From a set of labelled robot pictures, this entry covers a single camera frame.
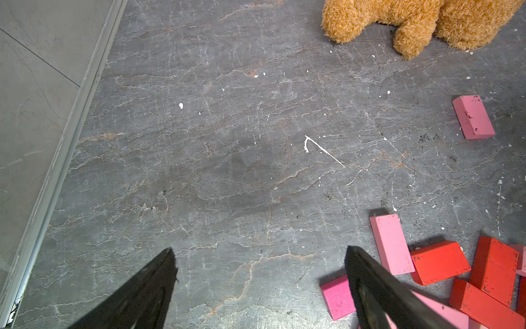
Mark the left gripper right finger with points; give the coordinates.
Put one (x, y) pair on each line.
(379, 296)

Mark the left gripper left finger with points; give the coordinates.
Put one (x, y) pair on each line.
(142, 302)

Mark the red block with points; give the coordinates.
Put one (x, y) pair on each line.
(494, 269)
(521, 297)
(483, 308)
(438, 262)

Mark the light pink block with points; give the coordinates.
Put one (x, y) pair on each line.
(456, 318)
(521, 266)
(473, 118)
(391, 243)

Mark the magenta block far left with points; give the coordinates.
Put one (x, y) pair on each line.
(338, 298)

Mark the brown teddy bear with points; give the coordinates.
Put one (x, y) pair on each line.
(463, 25)

